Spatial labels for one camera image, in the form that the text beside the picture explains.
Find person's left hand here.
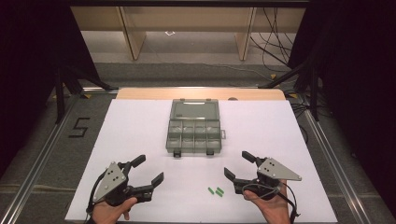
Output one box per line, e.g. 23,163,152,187
92,196,138,224

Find clear grey compartment box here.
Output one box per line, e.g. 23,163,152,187
165,98,227,158

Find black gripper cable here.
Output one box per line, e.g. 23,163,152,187
86,172,106,223
241,181,302,224

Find person's right hand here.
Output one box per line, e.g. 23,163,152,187
242,179,292,224

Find light wooden shelf unit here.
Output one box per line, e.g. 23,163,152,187
70,6,306,62

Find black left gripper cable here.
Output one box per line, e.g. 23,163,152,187
86,172,106,223

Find aluminium floor rail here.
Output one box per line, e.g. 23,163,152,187
0,92,82,224
303,108,373,224

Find black floor cables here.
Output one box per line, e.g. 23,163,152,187
250,7,295,68

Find black curtain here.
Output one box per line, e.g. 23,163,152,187
288,0,396,216
0,0,101,175

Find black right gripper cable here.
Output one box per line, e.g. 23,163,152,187
241,181,302,224

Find black metal stand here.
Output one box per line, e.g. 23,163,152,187
54,62,120,125
258,60,321,122

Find white table sheet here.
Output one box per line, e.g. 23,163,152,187
64,98,339,224

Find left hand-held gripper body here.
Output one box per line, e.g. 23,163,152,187
92,161,154,207

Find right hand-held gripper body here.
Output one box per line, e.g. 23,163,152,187
233,157,303,198

